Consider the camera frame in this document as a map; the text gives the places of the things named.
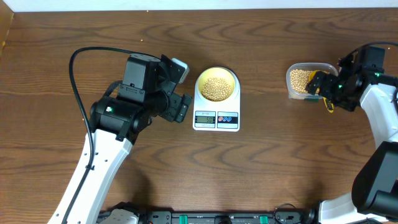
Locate yellow measuring scoop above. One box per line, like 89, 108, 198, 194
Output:
308, 70, 334, 113

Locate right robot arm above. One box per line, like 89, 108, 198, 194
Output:
305, 42, 397, 224

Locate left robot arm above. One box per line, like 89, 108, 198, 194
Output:
49, 53, 192, 223

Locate soybeans in yellow bowl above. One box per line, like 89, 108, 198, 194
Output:
201, 77, 233, 101

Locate white kitchen scale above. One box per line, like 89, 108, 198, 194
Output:
192, 70, 241, 132

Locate yellow bowl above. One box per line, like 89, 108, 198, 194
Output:
197, 67, 236, 102

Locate pile of soybeans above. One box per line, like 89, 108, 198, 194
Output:
290, 69, 314, 93

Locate clear plastic container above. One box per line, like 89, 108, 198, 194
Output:
286, 63, 338, 100

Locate green tape strip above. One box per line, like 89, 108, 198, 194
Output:
304, 98, 319, 103

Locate cardboard side panel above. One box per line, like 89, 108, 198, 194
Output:
0, 0, 14, 55

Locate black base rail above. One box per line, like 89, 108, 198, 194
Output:
96, 202, 315, 224

